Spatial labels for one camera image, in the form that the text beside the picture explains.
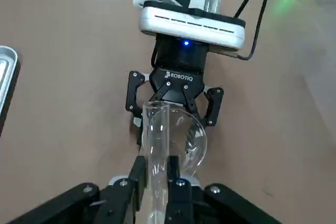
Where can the silver ridged metal tray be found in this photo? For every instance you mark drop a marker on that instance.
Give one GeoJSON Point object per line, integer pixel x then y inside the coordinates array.
{"type": "Point", "coordinates": [6, 77]}

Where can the clear glass beaker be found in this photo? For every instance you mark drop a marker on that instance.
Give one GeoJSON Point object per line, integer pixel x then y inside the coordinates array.
{"type": "Point", "coordinates": [194, 140]}

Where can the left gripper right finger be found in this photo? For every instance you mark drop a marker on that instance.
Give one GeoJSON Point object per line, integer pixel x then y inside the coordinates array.
{"type": "Point", "coordinates": [199, 205]}

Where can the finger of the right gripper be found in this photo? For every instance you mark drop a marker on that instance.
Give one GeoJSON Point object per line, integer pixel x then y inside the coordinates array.
{"type": "Point", "coordinates": [216, 106]}
{"type": "Point", "coordinates": [131, 95]}

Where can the clear glass test tube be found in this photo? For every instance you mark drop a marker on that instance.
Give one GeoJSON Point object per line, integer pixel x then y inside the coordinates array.
{"type": "Point", "coordinates": [155, 155]}

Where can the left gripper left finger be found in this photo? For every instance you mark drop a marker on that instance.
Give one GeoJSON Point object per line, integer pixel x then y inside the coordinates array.
{"type": "Point", "coordinates": [113, 203]}

